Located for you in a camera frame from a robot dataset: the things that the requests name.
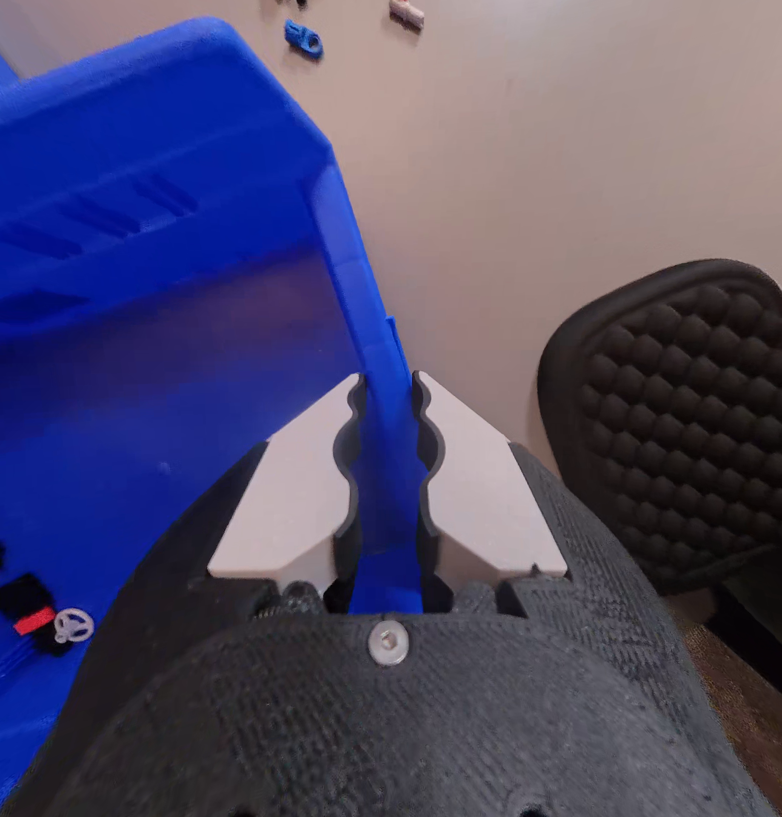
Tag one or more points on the white lego steering wheel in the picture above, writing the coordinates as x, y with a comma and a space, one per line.
72, 625

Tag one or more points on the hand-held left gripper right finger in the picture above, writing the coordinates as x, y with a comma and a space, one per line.
487, 504

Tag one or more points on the black and red lego piece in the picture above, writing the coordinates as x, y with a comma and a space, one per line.
24, 597

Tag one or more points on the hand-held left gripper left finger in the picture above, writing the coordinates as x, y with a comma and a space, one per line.
282, 504

